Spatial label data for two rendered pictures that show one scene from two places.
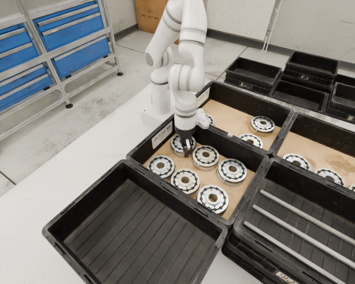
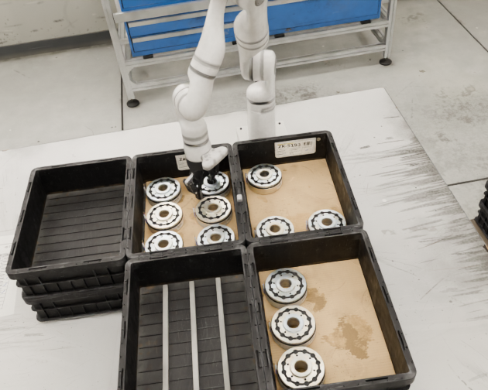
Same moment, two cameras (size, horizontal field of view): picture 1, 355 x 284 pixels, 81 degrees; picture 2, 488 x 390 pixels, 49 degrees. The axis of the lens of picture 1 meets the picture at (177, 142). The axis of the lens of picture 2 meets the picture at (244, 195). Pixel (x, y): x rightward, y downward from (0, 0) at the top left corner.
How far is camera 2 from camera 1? 112 cm
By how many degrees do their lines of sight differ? 35
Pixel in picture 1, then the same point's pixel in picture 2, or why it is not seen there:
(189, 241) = not seen: hidden behind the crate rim
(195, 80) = (182, 107)
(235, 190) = not seen: hidden behind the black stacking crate
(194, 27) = (197, 56)
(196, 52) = (192, 80)
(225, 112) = (314, 185)
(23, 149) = (163, 114)
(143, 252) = (78, 241)
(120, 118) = (225, 126)
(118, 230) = (82, 214)
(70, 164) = (129, 147)
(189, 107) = (185, 133)
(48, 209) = not seen: hidden behind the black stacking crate
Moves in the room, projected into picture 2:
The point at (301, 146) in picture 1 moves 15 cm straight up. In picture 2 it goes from (339, 283) to (342, 244)
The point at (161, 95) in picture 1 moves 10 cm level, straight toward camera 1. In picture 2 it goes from (252, 117) to (230, 133)
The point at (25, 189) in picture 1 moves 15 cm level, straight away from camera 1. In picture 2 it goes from (79, 146) to (82, 122)
